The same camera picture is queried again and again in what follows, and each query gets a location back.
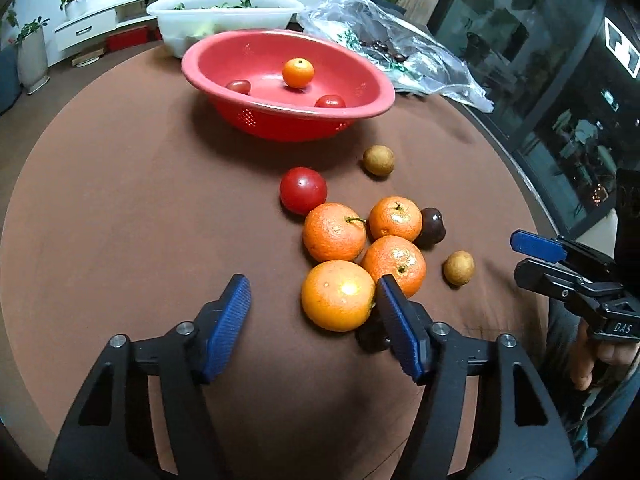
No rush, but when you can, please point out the white potted plant left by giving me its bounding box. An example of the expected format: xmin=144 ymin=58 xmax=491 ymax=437
xmin=16 ymin=16 xmax=50 ymax=96

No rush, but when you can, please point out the large orange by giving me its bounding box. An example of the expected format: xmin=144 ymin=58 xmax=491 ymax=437
xmin=300 ymin=260 xmax=375 ymax=333

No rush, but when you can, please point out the cherry tomato in bowl right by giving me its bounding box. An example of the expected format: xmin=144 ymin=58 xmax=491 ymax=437
xmin=314 ymin=94 xmax=346 ymax=108

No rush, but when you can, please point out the brown longan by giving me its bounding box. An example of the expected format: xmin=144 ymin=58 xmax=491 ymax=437
xmin=362 ymin=144 xmax=395 ymax=178
xmin=442 ymin=250 xmax=475 ymax=287

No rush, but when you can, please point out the red tomato on table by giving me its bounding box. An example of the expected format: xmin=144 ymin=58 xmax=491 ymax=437
xmin=279 ymin=167 xmax=328 ymax=216

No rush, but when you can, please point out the red box under cabinet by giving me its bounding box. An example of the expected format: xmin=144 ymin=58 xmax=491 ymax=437
xmin=106 ymin=25 xmax=149 ymax=52

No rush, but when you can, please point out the cherry tomato in bowl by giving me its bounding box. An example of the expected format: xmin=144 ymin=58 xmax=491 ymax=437
xmin=314 ymin=94 xmax=346 ymax=108
xmin=226 ymin=79 xmax=252 ymax=96

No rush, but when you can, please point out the small orange in bowl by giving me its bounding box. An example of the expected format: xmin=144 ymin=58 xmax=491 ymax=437
xmin=281 ymin=58 xmax=314 ymax=89

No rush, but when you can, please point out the dark plum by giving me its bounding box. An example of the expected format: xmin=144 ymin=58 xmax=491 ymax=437
xmin=414 ymin=207 xmax=446 ymax=248
xmin=355 ymin=307 xmax=390 ymax=353

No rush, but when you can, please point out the red plastic colander bowl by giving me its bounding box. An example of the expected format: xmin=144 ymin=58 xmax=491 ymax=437
xmin=181 ymin=29 xmax=395 ymax=142

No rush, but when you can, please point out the cherry tomato in bowl left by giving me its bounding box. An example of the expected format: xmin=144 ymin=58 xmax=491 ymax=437
xmin=226 ymin=79 xmax=252 ymax=96

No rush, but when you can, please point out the person's right hand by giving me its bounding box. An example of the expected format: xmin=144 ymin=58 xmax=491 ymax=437
xmin=568 ymin=318 xmax=639 ymax=391

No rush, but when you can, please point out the white plastic basin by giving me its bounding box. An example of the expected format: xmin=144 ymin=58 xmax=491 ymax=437
xmin=146 ymin=0 xmax=305 ymax=58

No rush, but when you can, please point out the white TV cabinet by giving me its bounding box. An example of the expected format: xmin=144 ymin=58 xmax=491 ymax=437
xmin=53 ymin=0 xmax=321 ymax=53

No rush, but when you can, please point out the mandarin with stem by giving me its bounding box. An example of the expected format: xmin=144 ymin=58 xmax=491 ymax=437
xmin=302 ymin=203 xmax=367 ymax=262

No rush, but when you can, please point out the clear plastic bag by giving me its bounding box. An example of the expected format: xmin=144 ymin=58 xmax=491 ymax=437
xmin=296 ymin=0 xmax=495 ymax=113

